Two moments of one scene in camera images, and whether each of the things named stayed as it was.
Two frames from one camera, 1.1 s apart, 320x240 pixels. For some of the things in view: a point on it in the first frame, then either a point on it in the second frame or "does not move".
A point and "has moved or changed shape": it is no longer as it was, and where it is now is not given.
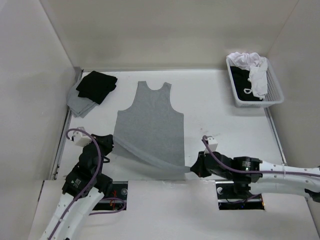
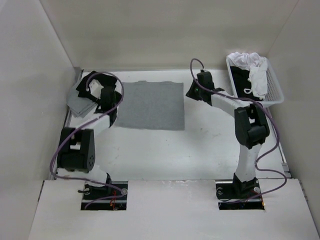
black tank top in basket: (243, 87) does not move
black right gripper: (198, 166) → (190, 93)
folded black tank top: (96, 86) does not move
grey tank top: (149, 134) has moved or changed shape
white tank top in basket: (258, 67) does not move
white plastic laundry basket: (274, 93) does not move
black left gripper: (106, 141) → (116, 100)
